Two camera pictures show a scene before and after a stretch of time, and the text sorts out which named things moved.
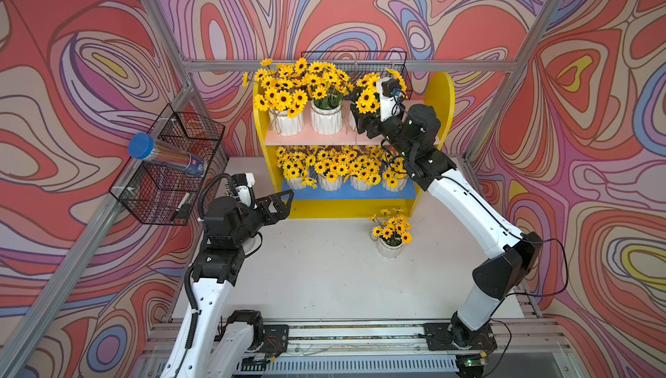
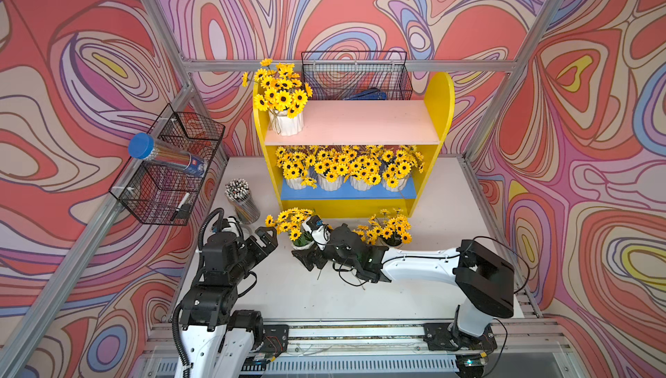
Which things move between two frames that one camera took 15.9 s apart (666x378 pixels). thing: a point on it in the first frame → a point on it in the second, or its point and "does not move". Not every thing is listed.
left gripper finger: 277,203 → 268,236
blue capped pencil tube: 142,146 does not move
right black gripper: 364,120 → 305,257
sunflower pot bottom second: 331,166 does not move
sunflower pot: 284,93 does not move
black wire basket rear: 354,64 does not move
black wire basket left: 158,194 does not move
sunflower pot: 391,233 does not move
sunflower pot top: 365,95 → 368,233
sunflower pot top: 327,86 → 290,222
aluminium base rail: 386,347 does not move
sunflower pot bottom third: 365,168 does not move
